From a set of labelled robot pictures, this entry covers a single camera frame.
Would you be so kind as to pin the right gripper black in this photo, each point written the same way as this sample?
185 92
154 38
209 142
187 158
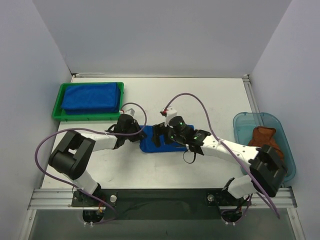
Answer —
162 133

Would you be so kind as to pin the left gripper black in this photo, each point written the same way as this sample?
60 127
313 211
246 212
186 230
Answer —
136 132

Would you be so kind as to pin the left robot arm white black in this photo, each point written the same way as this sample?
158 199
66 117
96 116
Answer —
73 152

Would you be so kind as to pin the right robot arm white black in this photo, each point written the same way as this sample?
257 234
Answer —
266 172

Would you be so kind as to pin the folded blue towel stack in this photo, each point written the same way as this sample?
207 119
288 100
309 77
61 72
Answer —
100 98

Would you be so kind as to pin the teal transparent plastic bin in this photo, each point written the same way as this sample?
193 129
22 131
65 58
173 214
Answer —
243 127

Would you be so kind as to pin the green plastic tray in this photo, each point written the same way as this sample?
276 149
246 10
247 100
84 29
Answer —
59 114

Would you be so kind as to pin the rust orange towel in bin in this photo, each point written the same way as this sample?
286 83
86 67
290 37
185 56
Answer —
262 135

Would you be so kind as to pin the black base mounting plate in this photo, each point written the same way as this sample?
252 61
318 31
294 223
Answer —
164 210

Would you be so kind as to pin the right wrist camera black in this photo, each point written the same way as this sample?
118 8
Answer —
174 123

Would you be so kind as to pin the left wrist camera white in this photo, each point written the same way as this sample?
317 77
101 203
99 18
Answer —
130 112

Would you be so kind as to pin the aluminium back rail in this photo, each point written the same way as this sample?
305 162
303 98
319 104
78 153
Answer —
149 75

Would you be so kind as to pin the aluminium right side rail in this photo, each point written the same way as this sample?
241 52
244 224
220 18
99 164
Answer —
250 93

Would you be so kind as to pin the aluminium front frame rail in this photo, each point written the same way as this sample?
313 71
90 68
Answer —
60 199

